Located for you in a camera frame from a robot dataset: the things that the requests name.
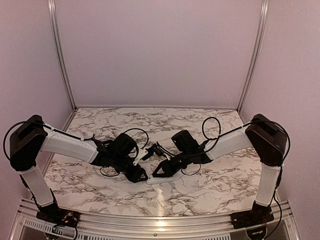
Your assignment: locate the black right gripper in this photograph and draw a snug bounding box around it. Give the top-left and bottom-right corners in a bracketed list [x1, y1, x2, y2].
[152, 149, 192, 178]

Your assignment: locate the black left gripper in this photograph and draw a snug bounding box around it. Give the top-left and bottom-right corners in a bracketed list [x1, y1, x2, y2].
[111, 152, 149, 183]

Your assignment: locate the white remote control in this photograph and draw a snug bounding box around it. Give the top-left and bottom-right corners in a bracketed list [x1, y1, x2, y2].
[146, 176, 180, 186]

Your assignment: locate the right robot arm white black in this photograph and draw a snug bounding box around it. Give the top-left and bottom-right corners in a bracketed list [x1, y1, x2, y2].
[152, 114, 291, 224]

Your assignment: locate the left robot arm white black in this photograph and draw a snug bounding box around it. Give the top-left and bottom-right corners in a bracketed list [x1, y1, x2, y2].
[3, 114, 148, 223]

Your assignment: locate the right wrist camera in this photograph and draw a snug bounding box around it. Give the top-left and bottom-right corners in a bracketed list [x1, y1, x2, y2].
[151, 143, 171, 160]

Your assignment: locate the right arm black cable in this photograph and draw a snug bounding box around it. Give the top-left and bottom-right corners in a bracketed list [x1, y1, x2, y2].
[156, 116, 292, 218]

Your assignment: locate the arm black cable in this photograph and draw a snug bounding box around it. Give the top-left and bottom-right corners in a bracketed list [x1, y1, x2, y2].
[156, 116, 292, 218]
[2, 120, 150, 177]

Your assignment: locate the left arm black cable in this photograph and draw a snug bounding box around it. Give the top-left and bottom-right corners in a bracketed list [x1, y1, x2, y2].
[2, 120, 150, 177]

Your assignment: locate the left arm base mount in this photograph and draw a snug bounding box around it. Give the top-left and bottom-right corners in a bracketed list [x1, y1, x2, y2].
[36, 207, 80, 228]

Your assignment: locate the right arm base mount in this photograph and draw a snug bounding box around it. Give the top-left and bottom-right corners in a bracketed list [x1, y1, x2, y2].
[230, 207, 275, 229]

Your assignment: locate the front aluminium rail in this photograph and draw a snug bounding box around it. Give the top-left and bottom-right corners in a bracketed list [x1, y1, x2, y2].
[9, 199, 301, 240]

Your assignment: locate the right aluminium frame post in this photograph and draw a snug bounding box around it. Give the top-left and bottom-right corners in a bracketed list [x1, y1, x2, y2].
[236, 0, 270, 114]

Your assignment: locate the aluminium frame post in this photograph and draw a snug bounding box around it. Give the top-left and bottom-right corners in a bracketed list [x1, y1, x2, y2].
[48, 0, 77, 112]
[236, 0, 270, 114]

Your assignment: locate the left aluminium frame post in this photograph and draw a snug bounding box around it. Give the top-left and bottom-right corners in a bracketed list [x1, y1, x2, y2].
[48, 0, 77, 112]

